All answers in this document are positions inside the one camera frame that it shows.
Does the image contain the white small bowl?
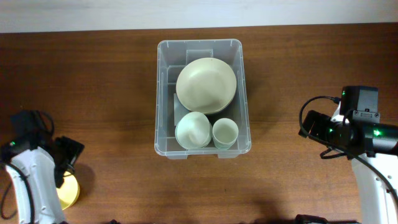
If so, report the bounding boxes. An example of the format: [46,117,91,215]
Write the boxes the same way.
[175,112,212,139]

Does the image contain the clear plastic storage bin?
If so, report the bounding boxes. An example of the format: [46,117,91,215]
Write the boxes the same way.
[154,39,252,159]

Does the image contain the mint green small bowl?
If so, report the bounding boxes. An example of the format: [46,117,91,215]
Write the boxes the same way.
[177,131,211,150]

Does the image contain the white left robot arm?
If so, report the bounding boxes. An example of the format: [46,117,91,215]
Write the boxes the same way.
[1,136,85,224]

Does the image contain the yellow small bowl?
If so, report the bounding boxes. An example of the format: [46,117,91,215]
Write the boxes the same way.
[57,171,80,210]

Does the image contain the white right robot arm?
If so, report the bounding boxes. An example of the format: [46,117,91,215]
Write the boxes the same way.
[298,108,397,223]

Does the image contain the dark blue bowl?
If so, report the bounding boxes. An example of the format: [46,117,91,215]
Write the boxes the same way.
[205,100,234,116]

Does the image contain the cream bowl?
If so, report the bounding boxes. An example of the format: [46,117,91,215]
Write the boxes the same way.
[176,57,238,114]

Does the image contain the mint green cup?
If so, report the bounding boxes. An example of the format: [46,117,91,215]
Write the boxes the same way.
[215,145,232,151]

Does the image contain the cream cup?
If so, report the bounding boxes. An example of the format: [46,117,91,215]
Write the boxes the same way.
[212,118,239,146]

